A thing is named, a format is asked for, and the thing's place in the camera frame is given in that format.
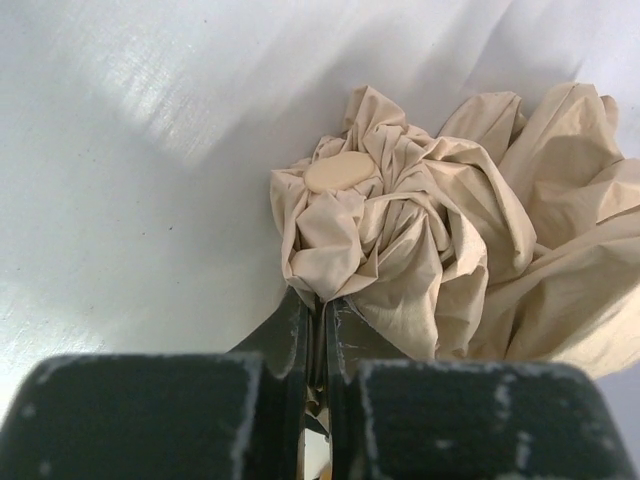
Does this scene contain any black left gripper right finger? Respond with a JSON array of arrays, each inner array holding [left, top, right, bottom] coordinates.
[[322, 299, 623, 479]]

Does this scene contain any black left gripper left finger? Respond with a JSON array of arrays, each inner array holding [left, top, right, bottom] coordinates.
[[7, 290, 310, 479]]

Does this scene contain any beige folding umbrella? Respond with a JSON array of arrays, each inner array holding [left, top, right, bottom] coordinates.
[[270, 83, 639, 379]]

